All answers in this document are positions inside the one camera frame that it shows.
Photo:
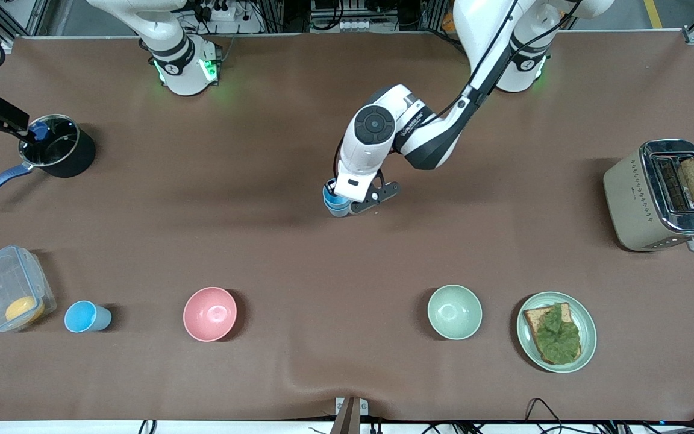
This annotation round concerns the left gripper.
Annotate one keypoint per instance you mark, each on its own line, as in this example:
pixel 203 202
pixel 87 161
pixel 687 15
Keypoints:
pixel 330 185

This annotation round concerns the blue plastic cup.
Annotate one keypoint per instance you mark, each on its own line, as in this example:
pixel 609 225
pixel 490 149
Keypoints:
pixel 82 316
pixel 329 196
pixel 340 212

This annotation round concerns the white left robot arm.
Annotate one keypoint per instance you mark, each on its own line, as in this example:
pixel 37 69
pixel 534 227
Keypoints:
pixel 431 132

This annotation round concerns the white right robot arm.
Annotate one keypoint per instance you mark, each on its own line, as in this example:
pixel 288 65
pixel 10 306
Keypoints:
pixel 169 42

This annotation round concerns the glass pot lid blue knob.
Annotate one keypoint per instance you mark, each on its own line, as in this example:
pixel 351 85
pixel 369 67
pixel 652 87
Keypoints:
pixel 52 144

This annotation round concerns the pale green bowl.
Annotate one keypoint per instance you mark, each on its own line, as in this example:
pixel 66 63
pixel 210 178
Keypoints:
pixel 454 311

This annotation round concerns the white socket bar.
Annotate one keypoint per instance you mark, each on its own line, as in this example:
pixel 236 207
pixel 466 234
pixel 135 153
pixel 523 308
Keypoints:
pixel 355 25

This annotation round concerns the yellow round food piece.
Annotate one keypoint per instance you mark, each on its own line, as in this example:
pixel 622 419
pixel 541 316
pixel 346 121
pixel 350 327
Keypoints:
pixel 23 308

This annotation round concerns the bag of orange buns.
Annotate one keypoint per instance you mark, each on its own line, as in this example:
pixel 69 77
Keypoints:
pixel 448 21

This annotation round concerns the pink bowl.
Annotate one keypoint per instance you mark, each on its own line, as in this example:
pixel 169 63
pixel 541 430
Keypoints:
pixel 209 313

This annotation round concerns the bread slice under lettuce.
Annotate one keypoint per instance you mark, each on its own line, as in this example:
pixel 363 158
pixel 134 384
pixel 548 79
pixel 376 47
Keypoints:
pixel 532 316

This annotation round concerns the white power strip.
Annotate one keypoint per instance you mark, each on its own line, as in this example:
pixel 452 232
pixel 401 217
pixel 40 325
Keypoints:
pixel 223 11

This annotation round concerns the green lettuce leaf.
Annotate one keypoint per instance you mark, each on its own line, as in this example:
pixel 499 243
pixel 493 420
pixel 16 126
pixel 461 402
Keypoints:
pixel 558 337

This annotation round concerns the pale green plate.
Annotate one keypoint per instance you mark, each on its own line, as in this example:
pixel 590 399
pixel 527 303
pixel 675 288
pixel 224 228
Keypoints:
pixel 588 331

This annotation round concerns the beige chrome toaster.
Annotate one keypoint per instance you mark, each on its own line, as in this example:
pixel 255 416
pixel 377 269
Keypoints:
pixel 630 205

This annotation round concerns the black left camera mount bracket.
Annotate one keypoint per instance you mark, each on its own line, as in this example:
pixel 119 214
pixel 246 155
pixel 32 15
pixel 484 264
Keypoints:
pixel 380 194

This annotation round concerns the grey metal table bracket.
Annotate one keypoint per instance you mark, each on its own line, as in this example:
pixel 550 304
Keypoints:
pixel 350 413

